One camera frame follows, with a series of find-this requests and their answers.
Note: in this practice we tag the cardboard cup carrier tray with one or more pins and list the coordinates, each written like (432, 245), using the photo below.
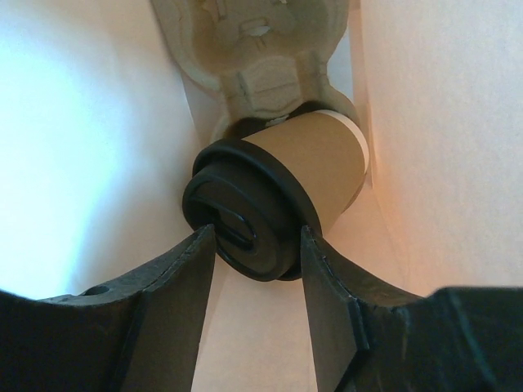
(259, 59)

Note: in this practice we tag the orange paper bag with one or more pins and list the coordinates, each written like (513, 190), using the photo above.
(100, 129)

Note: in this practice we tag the brown paper cup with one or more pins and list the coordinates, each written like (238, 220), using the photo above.
(328, 155)

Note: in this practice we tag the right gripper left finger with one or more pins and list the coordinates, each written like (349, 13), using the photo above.
(138, 332)

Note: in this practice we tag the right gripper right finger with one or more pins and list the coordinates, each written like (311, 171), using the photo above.
(336, 292)

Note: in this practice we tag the black coffee cup lid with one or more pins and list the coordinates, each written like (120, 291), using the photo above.
(256, 206)

